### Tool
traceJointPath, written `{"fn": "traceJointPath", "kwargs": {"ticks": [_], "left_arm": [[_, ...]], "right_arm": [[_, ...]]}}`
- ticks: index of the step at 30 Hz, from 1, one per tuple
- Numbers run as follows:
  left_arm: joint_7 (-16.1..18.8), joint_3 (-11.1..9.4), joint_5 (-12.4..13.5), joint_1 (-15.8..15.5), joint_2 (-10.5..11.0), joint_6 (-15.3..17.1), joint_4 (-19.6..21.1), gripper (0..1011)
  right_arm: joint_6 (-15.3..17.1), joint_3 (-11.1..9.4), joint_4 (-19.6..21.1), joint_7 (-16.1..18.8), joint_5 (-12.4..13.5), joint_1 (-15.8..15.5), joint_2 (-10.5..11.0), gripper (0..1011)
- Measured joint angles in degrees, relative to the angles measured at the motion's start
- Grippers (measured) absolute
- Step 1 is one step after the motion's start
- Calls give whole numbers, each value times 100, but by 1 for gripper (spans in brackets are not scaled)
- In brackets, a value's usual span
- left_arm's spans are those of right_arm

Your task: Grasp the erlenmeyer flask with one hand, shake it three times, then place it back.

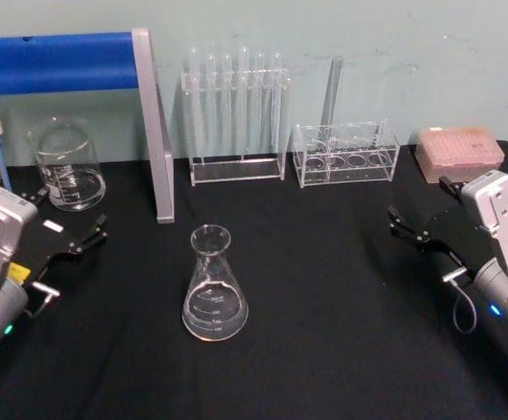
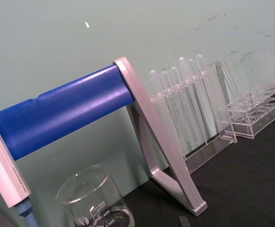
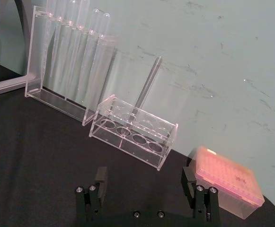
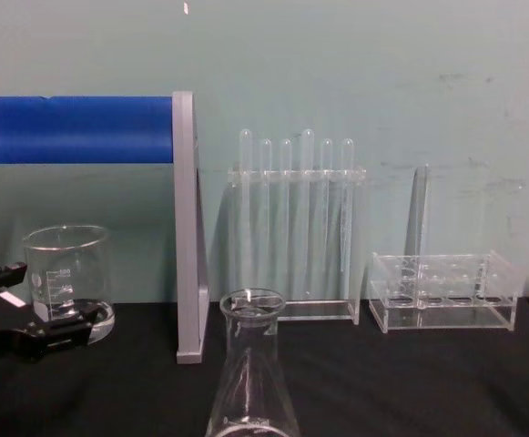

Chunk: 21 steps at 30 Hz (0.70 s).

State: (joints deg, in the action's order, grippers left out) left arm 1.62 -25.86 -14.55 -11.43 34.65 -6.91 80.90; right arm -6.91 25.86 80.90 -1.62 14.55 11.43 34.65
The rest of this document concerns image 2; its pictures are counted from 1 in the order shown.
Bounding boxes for clear glass beaker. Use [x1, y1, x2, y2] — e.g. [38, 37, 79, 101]
[55, 163, 136, 227]

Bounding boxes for black table cloth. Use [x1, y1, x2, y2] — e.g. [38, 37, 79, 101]
[118, 104, 275, 227]

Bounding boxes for clear acrylic pipette rack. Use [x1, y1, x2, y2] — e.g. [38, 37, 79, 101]
[148, 58, 239, 174]

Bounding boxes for clear acrylic test tube rack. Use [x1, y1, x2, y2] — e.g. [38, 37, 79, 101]
[218, 83, 275, 140]

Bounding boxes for blue bar stand silver ends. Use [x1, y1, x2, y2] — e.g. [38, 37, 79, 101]
[0, 56, 208, 227]

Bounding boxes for small grey strip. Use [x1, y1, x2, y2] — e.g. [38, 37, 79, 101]
[178, 216, 192, 227]

